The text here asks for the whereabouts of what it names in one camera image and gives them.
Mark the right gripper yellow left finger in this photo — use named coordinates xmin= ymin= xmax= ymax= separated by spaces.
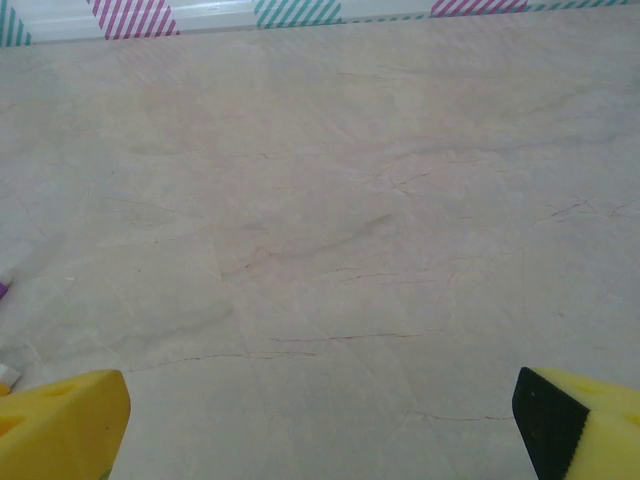
xmin=0 ymin=368 xmax=133 ymax=480

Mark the yellow and white marker pen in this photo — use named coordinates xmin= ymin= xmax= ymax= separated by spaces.
xmin=0 ymin=362 xmax=25 ymax=397

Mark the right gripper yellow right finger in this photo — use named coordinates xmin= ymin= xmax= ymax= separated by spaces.
xmin=511 ymin=366 xmax=640 ymax=480

